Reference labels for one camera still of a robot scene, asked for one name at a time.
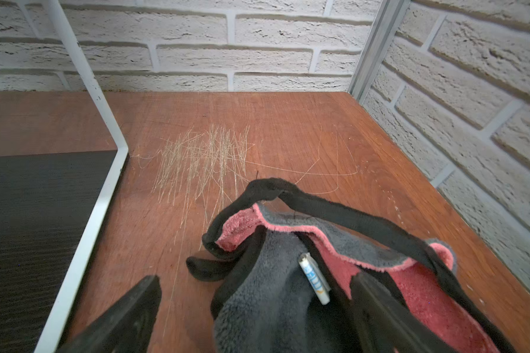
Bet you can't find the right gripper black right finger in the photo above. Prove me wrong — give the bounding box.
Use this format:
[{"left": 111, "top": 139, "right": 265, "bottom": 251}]
[{"left": 350, "top": 270, "right": 456, "bottom": 352}]

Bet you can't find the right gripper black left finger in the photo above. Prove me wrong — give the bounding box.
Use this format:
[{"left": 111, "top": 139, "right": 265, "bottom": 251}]
[{"left": 57, "top": 275, "right": 162, "bottom": 352}]

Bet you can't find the white two-tier bookshelf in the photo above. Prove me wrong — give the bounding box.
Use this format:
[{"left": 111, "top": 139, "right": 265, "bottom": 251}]
[{"left": 0, "top": 1, "right": 129, "bottom": 352}]

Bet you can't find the grey and pink microfibre cloth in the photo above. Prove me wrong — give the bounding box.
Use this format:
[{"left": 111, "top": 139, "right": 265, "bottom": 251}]
[{"left": 186, "top": 178, "right": 514, "bottom": 352}]

